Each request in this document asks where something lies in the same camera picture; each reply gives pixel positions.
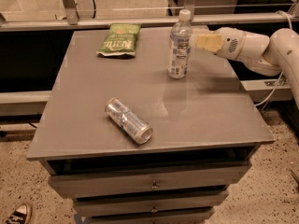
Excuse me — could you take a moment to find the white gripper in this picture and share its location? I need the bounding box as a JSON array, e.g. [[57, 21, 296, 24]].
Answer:
[[192, 27, 245, 61]]

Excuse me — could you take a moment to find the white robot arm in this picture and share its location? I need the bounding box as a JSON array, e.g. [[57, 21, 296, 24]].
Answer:
[[191, 27, 299, 105]]

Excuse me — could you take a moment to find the green chip bag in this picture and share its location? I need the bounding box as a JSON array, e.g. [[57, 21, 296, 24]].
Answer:
[[97, 23, 141, 57]]

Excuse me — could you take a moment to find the grey drawer cabinet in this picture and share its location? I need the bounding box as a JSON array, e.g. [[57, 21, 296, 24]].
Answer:
[[26, 25, 276, 224]]

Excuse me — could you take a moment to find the silver aluminium can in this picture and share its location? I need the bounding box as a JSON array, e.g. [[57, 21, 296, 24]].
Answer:
[[105, 98, 153, 145]]

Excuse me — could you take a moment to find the grey metal railing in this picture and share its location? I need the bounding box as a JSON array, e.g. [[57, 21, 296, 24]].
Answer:
[[0, 0, 298, 32]]

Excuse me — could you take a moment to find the top grey drawer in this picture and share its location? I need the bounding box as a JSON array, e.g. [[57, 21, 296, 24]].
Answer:
[[49, 161, 250, 198]]

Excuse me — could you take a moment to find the grey drawer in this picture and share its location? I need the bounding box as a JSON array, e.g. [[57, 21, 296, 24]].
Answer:
[[90, 208, 214, 224], [74, 190, 228, 217], [49, 161, 250, 198]]

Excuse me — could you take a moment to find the middle grey drawer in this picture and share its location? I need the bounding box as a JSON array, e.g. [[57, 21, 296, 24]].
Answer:
[[74, 190, 228, 217]]

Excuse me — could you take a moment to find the bottom grey drawer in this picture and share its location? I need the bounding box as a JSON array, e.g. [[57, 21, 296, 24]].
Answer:
[[90, 208, 214, 224]]

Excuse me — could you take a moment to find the black and white sneaker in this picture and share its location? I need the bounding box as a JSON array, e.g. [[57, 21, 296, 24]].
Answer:
[[5, 203, 32, 224]]

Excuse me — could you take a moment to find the white cable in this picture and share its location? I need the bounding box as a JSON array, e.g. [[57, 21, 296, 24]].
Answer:
[[254, 10, 293, 107]]

